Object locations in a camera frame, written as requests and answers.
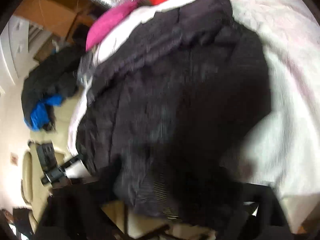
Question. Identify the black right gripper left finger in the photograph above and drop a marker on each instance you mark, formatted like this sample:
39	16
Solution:
74	212

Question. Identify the brown cardboard box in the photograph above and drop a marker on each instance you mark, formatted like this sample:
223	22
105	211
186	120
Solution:
55	16

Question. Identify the pink pillow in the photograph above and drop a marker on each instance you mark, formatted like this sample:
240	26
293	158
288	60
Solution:
107	22

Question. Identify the blue garment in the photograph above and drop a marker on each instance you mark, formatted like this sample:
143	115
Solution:
39	116

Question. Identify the grey cloth at bedside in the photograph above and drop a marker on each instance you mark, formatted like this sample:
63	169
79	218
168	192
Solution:
86	69

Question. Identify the white bed blanket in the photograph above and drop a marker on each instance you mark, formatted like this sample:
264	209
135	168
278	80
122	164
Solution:
282	150

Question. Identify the large black garment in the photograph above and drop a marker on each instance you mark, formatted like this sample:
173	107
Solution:
184	89

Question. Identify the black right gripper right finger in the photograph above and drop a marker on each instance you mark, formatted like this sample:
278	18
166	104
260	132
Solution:
269	222

